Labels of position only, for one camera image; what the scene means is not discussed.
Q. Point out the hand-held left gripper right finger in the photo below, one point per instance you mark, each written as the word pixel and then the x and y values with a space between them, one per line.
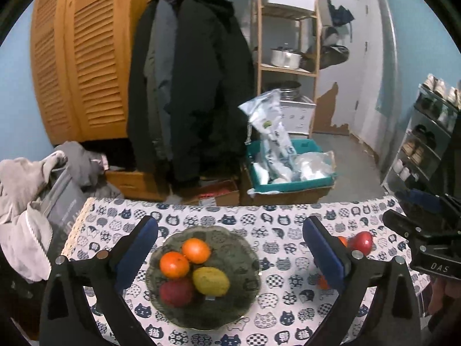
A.
pixel 324 256

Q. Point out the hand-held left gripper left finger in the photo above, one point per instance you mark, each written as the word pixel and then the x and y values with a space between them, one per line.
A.
pixel 138 252

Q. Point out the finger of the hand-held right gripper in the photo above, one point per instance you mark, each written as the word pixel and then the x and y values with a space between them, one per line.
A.
pixel 421 200
pixel 399 221

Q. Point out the large orange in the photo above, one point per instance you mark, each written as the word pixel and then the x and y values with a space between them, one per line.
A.
pixel 195 250
pixel 174 265

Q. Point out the red apple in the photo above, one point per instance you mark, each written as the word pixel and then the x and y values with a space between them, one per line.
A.
pixel 176 292
pixel 361 241

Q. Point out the yellow-green lemon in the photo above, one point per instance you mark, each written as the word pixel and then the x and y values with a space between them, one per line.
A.
pixel 210 281

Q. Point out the green glass bowl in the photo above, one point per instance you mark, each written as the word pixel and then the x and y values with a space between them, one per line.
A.
pixel 234 259

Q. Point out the person's right hand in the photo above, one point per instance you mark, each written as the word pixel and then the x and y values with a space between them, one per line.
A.
pixel 444 299

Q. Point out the shoe rack with shoes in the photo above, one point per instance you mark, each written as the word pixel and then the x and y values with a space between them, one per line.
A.
pixel 412 149

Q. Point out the cat print tablecloth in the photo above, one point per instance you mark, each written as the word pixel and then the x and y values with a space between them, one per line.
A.
pixel 281 223

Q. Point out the brown cardboard box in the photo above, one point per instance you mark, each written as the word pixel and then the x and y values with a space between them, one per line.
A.
pixel 288 198

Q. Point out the wooden drawer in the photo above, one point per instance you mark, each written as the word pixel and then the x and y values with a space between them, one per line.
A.
pixel 133 183

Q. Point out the grey shoe rack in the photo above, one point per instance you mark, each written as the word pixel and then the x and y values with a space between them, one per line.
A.
pixel 425 122

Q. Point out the clear plastic bag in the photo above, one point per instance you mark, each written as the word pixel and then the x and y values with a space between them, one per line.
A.
pixel 315 165

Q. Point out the pink cloth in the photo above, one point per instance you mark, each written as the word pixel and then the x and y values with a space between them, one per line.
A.
pixel 105 162

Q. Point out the red cardboard box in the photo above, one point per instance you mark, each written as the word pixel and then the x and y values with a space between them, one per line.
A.
pixel 216 193

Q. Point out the grey clothes pile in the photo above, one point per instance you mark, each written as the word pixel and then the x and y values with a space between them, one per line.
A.
pixel 83 165

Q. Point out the silver pipe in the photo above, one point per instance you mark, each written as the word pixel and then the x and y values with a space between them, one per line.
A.
pixel 389 79

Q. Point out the beige robe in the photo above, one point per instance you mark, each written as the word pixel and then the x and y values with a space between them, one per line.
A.
pixel 21 205

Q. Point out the white lattice basket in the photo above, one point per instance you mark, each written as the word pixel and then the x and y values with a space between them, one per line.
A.
pixel 299 115

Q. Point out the white door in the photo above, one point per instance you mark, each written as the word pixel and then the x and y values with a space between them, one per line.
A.
pixel 356 61

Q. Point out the grey coat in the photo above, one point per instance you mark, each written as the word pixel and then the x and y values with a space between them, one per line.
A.
pixel 158 79

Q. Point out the black coat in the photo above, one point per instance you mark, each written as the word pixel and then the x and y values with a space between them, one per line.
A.
pixel 209 79

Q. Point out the grey white hanging cap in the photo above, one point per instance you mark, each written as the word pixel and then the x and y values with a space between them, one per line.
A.
pixel 329 36

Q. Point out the steel cooking pot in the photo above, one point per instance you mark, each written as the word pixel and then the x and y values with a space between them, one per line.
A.
pixel 286 57

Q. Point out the wooden louvered wardrobe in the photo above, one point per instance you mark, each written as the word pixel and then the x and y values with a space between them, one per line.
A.
pixel 90 61

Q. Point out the wooden shelf rack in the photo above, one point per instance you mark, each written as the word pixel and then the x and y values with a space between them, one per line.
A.
pixel 259 43

